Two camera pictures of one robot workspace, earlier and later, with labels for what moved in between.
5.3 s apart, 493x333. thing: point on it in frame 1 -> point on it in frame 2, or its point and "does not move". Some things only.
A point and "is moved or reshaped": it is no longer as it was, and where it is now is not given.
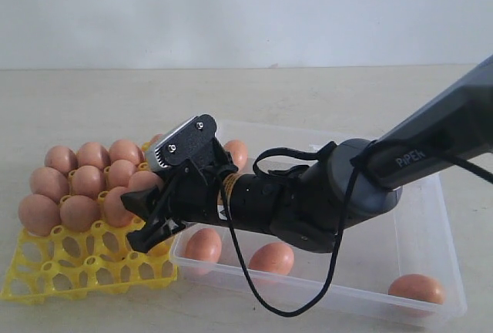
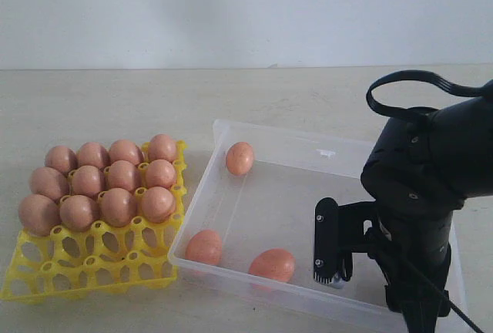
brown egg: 45,180 does not move
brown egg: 143,179 is moved or reshaped
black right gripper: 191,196 -> 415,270
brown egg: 38,214 does not move
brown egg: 119,173 does not move
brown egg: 95,154 does not move
